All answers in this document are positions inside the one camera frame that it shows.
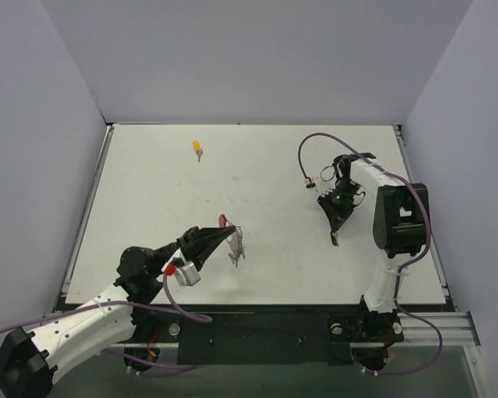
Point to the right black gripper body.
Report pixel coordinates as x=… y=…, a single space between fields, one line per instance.
x=337 y=201

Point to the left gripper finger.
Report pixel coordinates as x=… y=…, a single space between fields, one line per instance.
x=207 y=232
x=203 y=249

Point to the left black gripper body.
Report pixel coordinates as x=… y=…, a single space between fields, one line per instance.
x=189 y=245

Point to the dark blue tagged key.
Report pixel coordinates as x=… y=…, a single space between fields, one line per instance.
x=334 y=239

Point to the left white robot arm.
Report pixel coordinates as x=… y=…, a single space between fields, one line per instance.
x=32 y=362

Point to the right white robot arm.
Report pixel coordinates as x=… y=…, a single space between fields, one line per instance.
x=400 y=224

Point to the yellow tagged key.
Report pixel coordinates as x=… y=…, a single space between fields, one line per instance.
x=197 y=149

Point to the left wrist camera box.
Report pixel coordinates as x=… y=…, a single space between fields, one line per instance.
x=185 y=272

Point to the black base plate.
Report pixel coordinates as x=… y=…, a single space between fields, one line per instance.
x=270 y=335

